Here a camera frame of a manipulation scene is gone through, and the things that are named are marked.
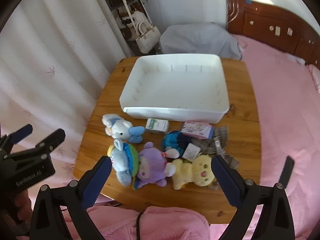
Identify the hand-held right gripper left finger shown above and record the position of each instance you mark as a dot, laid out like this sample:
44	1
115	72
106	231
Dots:
96	180

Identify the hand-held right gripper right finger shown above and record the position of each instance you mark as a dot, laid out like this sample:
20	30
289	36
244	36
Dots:
223	177

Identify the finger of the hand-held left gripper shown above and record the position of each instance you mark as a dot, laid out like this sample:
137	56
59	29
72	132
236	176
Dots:
52	138
23	132

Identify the blue plush with striped hat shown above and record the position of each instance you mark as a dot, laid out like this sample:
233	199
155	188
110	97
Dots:
122	165

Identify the yellow plush toy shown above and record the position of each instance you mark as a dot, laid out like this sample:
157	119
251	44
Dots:
190	172

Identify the plaid bow hair clip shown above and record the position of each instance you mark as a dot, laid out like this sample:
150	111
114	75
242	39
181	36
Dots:
212	142

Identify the purple plush toy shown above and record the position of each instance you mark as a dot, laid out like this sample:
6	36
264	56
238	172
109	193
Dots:
150	167

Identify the white bunny plush blue bow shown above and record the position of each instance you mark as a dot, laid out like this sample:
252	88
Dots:
120	130

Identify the white plastic tray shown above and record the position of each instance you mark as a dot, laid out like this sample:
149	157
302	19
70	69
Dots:
175	90

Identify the person's left hand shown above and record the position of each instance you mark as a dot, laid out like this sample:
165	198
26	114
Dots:
23	203

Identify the pink tissue pack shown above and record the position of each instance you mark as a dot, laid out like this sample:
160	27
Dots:
197	130

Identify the dark blue knitted item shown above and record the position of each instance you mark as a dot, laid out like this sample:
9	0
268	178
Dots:
175	140

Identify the pink fluffy robe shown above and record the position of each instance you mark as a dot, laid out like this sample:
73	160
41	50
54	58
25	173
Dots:
162	225

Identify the small green white box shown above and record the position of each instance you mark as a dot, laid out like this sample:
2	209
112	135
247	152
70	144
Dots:
156	125

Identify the white curtain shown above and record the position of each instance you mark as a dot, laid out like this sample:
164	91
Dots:
50	55

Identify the pink bed sheet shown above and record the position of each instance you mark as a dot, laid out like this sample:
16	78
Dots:
287	117

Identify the pink pillow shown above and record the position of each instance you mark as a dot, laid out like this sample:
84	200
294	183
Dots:
315	77

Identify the cartoon print tote bag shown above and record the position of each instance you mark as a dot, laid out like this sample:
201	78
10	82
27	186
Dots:
122	21

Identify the wooden bed headboard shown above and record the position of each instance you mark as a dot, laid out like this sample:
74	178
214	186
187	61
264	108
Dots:
270	17

